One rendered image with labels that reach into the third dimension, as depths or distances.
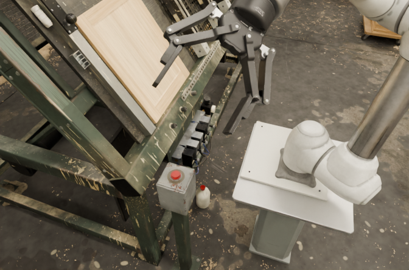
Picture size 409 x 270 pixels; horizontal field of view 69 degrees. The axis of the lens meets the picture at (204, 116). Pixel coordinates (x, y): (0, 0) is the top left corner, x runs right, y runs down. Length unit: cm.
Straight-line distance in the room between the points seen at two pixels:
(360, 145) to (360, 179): 13
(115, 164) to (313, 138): 79
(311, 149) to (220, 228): 105
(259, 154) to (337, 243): 96
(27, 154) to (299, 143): 125
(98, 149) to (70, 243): 114
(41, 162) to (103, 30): 68
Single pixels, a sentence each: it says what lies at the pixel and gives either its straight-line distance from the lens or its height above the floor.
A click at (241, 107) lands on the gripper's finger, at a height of 158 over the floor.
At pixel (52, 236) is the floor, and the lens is 231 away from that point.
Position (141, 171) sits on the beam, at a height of 86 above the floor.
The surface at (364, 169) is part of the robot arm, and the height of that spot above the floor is 104.
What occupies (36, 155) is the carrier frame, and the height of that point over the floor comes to 79.
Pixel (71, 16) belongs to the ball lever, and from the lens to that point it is 116.
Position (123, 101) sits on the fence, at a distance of 132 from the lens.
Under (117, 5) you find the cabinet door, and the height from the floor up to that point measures 132.
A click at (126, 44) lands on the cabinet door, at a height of 119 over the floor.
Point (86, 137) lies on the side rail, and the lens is 117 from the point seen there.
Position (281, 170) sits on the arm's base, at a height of 78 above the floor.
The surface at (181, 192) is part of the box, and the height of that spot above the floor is 92.
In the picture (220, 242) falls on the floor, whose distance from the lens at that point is 207.
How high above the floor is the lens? 190
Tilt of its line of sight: 43 degrees down
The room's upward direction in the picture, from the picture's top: straight up
